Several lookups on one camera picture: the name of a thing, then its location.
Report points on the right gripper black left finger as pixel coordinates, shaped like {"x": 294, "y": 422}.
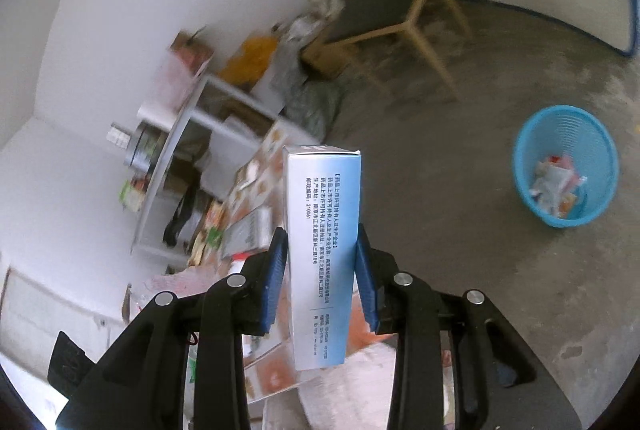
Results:
{"x": 139, "y": 382}

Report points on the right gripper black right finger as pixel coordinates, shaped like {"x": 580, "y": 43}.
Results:
{"x": 499, "y": 382}

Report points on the blue white medicine box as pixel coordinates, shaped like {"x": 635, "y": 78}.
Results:
{"x": 322, "y": 186}

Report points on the blue plastic trash basket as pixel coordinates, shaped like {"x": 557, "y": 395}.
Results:
{"x": 565, "y": 166}

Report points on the table with patterned tablecloth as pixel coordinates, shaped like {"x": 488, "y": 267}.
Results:
{"x": 354, "y": 395}

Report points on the grey metal cooker pot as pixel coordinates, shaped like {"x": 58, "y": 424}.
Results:
{"x": 144, "y": 147}

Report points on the white metal desk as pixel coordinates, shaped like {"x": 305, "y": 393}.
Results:
{"x": 188, "y": 140}

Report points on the white paper towel roll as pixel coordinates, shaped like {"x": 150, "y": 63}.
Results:
{"x": 158, "y": 115}

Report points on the yellow plastic bag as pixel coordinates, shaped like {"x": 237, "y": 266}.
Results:
{"x": 250, "y": 62}

